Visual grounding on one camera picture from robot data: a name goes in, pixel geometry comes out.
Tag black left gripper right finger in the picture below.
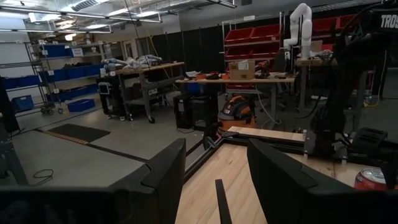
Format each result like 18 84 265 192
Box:
247 138 356 224

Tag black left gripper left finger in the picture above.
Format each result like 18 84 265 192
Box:
108 138 187 224

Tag orange shop vacuum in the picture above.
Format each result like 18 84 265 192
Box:
216 95 256 131
202 121 225 151

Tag black computer tower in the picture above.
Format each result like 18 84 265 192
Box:
173 92 219 131

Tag red cola can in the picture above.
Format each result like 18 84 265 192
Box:
353 167 389 191

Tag black hazard-striped floor mat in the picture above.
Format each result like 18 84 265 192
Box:
35 123 111 146

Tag black equipment cart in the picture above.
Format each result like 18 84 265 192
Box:
95 75 126 121

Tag blue plastic crate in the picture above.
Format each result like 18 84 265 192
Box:
67 98 96 113
11 95 35 112

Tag wheeled wooden workbench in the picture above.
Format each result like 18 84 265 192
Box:
114 61 187 124

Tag long wooden workbench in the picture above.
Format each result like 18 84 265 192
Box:
175 73 296 125

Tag cardboard box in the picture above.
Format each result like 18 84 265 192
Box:
228 60 256 81

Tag plastic-wrapped bundles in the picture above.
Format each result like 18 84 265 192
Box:
102 54 163 71

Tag shelving with blue bins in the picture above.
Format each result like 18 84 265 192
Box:
0 60 47 113
24 40 108 116

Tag black metal stand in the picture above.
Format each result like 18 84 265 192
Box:
0 77 29 187

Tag rack with red bins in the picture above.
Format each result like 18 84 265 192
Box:
312 14 358 52
221 12 285 94

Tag black metal table frame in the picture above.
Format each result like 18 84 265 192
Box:
182 130 312 184

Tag black slotted bracket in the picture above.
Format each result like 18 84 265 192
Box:
351 126 389 154

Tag looped black floor cable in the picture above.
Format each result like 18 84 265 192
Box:
32 168 55 187

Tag wooden robot pedestal table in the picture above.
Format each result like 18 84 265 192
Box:
294 57 338 110

